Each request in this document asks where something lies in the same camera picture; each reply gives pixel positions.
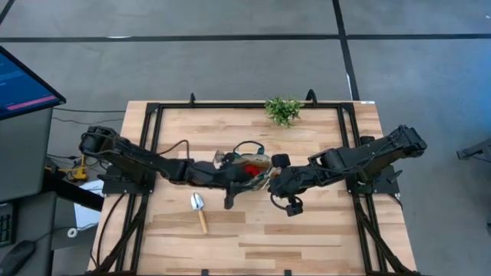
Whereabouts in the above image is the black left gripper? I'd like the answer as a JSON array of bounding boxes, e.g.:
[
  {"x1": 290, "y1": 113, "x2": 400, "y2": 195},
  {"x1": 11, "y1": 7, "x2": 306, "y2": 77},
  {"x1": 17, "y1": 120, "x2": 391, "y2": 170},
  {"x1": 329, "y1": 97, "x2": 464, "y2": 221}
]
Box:
[{"x1": 214, "y1": 153, "x2": 250, "y2": 210}]

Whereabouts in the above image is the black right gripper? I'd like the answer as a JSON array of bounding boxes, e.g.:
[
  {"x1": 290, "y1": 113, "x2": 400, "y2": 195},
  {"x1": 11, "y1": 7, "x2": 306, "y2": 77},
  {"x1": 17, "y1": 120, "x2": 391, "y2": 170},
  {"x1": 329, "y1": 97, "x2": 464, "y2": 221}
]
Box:
[{"x1": 268, "y1": 153, "x2": 308, "y2": 218}]

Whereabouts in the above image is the cream green gardening bag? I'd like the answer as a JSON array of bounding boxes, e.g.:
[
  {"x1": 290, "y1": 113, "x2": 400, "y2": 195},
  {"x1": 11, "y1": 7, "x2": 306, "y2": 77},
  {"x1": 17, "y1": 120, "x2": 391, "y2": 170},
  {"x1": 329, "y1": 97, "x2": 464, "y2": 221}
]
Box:
[{"x1": 224, "y1": 140, "x2": 278, "y2": 192}]

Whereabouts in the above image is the silver trowel wooden handle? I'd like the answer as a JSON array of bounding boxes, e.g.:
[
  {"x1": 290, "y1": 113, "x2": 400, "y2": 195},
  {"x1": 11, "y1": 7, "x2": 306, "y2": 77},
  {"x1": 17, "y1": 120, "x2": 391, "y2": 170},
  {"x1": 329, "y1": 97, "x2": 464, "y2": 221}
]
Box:
[{"x1": 190, "y1": 192, "x2": 209, "y2": 235}]

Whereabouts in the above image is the green potted plant white pot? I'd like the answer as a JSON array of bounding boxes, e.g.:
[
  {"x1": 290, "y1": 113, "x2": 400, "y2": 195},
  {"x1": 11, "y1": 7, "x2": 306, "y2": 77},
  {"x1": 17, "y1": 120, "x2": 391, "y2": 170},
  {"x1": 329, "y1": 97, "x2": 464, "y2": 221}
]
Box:
[{"x1": 264, "y1": 97, "x2": 305, "y2": 127}]

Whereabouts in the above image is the white paper sheet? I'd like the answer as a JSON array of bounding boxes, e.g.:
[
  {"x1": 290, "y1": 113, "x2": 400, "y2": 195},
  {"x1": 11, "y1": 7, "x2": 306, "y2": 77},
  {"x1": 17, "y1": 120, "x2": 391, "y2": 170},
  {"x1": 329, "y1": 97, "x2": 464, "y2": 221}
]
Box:
[{"x1": 72, "y1": 179, "x2": 104, "y2": 231}]

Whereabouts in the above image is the yellow clamp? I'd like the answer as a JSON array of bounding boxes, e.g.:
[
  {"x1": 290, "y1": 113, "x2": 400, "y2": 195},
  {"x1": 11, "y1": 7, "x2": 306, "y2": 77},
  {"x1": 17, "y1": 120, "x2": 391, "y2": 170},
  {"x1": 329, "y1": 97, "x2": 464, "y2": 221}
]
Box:
[{"x1": 71, "y1": 155, "x2": 89, "y2": 181}]

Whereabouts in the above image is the black desk leg bar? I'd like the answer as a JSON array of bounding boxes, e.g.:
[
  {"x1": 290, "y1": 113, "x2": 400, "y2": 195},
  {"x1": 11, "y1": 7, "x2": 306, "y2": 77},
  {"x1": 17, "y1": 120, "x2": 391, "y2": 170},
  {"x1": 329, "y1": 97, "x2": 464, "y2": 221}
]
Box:
[{"x1": 41, "y1": 172, "x2": 104, "y2": 212}]

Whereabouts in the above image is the black floor stand foot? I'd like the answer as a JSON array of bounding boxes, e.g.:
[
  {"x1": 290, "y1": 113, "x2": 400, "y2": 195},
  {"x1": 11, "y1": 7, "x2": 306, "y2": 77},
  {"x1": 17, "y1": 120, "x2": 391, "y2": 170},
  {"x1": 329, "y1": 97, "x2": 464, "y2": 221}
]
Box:
[{"x1": 456, "y1": 138, "x2": 491, "y2": 161}]

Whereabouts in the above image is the grey desk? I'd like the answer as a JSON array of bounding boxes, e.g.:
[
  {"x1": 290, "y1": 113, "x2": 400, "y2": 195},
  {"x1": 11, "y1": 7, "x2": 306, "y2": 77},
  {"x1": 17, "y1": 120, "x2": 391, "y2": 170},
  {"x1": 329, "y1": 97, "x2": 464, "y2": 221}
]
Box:
[{"x1": 0, "y1": 190, "x2": 97, "y2": 276}]

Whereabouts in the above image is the monitor with blue screen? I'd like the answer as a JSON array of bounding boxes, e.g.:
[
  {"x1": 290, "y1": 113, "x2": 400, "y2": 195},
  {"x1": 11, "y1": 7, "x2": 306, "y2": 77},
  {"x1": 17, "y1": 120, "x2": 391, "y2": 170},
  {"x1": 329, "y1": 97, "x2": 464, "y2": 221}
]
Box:
[{"x1": 0, "y1": 45, "x2": 66, "y2": 120}]

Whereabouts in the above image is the black computer mouse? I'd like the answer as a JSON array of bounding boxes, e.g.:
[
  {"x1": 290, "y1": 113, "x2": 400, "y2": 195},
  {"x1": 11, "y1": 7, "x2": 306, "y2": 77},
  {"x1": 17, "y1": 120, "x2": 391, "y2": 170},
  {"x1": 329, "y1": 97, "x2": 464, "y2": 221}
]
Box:
[{"x1": 0, "y1": 240, "x2": 36, "y2": 276}]

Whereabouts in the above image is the dark keyboard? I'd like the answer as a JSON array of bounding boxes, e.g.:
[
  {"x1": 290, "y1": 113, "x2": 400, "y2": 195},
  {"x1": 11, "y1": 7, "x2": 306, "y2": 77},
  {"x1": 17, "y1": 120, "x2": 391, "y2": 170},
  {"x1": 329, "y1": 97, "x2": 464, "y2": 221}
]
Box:
[{"x1": 0, "y1": 212, "x2": 16, "y2": 247}]

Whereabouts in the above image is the black metal table frame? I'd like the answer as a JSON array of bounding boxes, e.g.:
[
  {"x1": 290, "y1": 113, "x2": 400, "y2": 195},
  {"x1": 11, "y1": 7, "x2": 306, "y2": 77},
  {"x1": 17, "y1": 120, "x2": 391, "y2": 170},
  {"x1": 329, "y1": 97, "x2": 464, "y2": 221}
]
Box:
[{"x1": 87, "y1": 89, "x2": 422, "y2": 276}]

